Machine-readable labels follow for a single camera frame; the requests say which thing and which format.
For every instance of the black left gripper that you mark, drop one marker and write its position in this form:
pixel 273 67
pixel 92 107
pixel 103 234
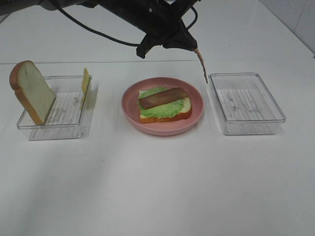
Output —
pixel 164 26

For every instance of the bacon strip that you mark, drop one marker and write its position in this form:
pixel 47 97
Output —
pixel 202 64
pixel 162 97

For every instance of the green lettuce leaf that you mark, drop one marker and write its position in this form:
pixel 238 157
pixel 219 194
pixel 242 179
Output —
pixel 168 110

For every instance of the bread slice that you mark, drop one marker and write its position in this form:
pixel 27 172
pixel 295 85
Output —
pixel 32 91
pixel 182 115

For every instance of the yellow cheese slice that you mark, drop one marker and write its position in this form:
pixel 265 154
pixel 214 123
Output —
pixel 84 85

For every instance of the pink round plate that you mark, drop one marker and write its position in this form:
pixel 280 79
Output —
pixel 132 113

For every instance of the clear plastic right bin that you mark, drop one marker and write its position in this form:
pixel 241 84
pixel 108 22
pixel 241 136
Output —
pixel 244 104

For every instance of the clear plastic bin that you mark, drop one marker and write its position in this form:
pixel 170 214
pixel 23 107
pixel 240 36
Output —
pixel 244 104
pixel 72 112

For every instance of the clear plastic left bin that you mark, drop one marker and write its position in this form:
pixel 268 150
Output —
pixel 72 112

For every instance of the upright bread slice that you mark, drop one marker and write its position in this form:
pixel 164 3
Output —
pixel 32 91

